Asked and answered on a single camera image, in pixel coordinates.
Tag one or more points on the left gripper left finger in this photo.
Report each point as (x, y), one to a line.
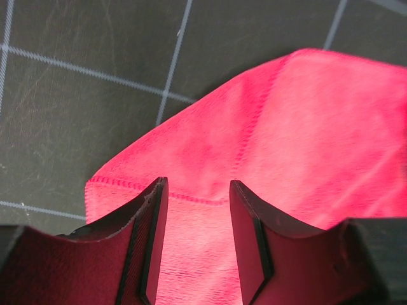
(113, 260)

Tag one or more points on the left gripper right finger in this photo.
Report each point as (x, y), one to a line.
(282, 260)

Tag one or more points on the pink towel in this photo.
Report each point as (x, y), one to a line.
(318, 134)

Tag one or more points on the black grid mat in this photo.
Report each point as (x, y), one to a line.
(81, 80)

